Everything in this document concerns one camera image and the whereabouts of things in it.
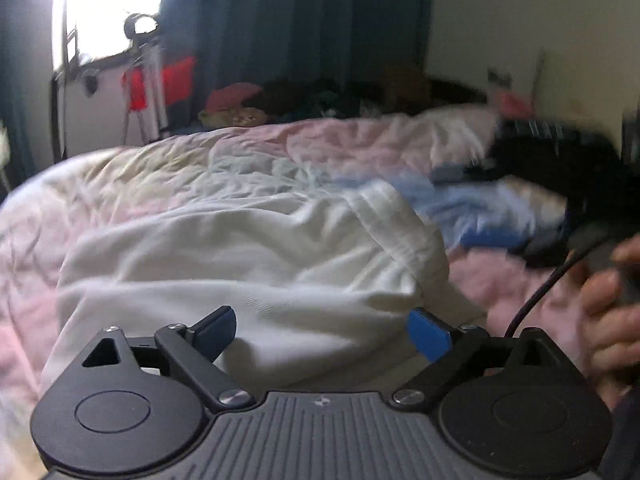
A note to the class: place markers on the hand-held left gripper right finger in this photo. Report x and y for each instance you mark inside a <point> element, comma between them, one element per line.
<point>427,337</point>

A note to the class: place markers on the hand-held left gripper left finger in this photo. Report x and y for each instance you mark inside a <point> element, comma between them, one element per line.
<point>215,332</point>

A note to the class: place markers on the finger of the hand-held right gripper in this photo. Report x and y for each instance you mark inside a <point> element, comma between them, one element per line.
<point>492,240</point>
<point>452,174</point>

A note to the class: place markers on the light blue garment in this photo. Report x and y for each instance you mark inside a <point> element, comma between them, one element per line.
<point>450,205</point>

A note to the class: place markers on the white garment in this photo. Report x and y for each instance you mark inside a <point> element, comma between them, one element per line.
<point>225,260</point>

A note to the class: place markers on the person's right hand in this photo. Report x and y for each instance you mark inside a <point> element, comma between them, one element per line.
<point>607,330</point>

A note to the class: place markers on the crumpled pink garment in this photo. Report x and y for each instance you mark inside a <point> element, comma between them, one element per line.
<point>515,104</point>

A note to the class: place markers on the pastel pink bed blanket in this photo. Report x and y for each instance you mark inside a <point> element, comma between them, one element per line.
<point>175,170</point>

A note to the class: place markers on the yellow plush toy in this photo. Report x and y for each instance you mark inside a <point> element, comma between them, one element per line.
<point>235,117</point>

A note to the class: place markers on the teal curtain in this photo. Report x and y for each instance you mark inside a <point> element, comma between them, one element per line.
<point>20,85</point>
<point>300,20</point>

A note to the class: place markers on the dark cloth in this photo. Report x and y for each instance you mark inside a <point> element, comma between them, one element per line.
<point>625,435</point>

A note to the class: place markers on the pink cloth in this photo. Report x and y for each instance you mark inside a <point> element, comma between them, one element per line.
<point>232,95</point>

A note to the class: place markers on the white tripod stand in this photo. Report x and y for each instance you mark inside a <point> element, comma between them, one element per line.
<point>150,90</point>

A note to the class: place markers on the red cloth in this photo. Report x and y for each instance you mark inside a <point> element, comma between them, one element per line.
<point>175,82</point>

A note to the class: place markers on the bright window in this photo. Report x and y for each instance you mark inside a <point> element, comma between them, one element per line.
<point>100,0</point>

